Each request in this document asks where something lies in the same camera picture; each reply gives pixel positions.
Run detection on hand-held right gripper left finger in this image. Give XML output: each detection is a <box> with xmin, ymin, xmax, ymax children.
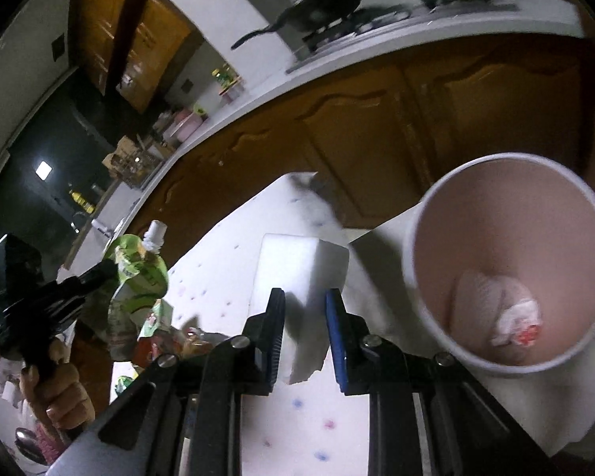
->
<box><xmin>52</xmin><ymin>288</ymin><xmax>286</xmax><ymax>476</ymax></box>

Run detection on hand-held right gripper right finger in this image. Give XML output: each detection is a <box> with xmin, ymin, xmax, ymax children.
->
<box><xmin>324</xmin><ymin>288</ymin><xmax>561</xmax><ymax>476</ymax></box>

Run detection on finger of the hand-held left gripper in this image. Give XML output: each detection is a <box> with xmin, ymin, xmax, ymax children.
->
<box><xmin>77</xmin><ymin>259</ymin><xmax>120</xmax><ymax>301</ymax></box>

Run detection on green spout pouch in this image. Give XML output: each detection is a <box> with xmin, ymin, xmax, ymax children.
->
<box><xmin>104</xmin><ymin>221</ymin><xmax>170</xmax><ymax>363</ymax></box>

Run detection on white foam block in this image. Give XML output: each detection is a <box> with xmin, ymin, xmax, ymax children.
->
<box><xmin>248</xmin><ymin>232</ymin><xmax>350</xmax><ymax>385</ymax></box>

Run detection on crushed red can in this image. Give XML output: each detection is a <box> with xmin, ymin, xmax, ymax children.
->
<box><xmin>131</xmin><ymin>334</ymin><xmax>179</xmax><ymax>365</ymax></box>

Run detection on pink bin with white rim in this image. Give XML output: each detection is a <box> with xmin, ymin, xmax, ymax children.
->
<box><xmin>401</xmin><ymin>154</ymin><xmax>595</xmax><ymax>378</ymax></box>

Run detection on person's left hand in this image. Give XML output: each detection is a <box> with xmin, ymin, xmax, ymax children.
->
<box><xmin>20</xmin><ymin>334</ymin><xmax>97</xmax><ymax>432</ymax></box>

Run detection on green drink carton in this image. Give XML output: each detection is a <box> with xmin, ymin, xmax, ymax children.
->
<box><xmin>139</xmin><ymin>300</ymin><xmax>174</xmax><ymax>340</ymax></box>

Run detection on yellow bottle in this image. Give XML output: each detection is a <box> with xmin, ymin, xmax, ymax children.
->
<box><xmin>69</xmin><ymin>186</ymin><xmax>95</xmax><ymax>211</ymax></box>

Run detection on dotted white tablecloth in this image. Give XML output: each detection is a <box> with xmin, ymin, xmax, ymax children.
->
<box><xmin>109</xmin><ymin>171</ymin><xmax>595</xmax><ymax>476</ymax></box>

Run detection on metal spoon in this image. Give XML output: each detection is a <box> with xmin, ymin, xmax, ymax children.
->
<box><xmin>15</xmin><ymin>426</ymin><xmax>46</xmax><ymax>463</ymax></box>

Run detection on pink plastic basin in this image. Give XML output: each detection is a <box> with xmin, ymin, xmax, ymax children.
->
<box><xmin>163</xmin><ymin>109</ymin><xmax>204</xmax><ymax>142</ymax></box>

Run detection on crumpled white wrapper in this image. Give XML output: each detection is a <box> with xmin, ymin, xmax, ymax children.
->
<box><xmin>491</xmin><ymin>297</ymin><xmax>543</xmax><ymax>348</ymax></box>

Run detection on brown wooden lower cabinets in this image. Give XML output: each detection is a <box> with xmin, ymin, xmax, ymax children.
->
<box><xmin>54</xmin><ymin>30</ymin><xmax>595</xmax><ymax>259</ymax></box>

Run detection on green bottle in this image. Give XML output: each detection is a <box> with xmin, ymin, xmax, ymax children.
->
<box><xmin>213</xmin><ymin>67</ymin><xmax>239</xmax><ymax>91</ymax></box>

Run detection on brown wooden upper cabinet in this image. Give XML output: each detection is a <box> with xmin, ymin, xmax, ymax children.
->
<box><xmin>74</xmin><ymin>0</ymin><xmax>194</xmax><ymax>112</ymax></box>

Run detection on white kitchen counter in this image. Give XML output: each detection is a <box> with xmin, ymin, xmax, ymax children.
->
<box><xmin>57</xmin><ymin>2</ymin><xmax>583</xmax><ymax>278</ymax></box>

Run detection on gas stove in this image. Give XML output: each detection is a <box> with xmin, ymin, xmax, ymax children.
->
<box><xmin>302</xmin><ymin>7</ymin><xmax>412</xmax><ymax>53</ymax></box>

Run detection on black wok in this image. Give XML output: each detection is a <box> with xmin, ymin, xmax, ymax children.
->
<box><xmin>230</xmin><ymin>0</ymin><xmax>365</xmax><ymax>50</ymax></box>

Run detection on wire dish rack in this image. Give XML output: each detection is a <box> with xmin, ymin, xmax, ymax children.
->
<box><xmin>104</xmin><ymin>136</ymin><xmax>174</xmax><ymax>189</ymax></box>

